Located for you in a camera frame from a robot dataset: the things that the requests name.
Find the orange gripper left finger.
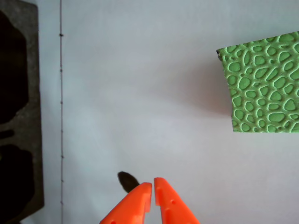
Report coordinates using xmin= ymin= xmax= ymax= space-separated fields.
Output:
xmin=99 ymin=182 xmax=153 ymax=224

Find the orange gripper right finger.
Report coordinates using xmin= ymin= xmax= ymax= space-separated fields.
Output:
xmin=153 ymin=177 xmax=201 ymax=224

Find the green textured foam block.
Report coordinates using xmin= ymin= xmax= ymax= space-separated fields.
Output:
xmin=216 ymin=31 xmax=299 ymax=133

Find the black dot mark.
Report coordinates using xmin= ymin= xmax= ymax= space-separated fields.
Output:
xmin=118 ymin=171 xmax=141 ymax=193

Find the white paper sheet black frame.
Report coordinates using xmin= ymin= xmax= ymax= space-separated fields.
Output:
xmin=21 ymin=0 xmax=299 ymax=224

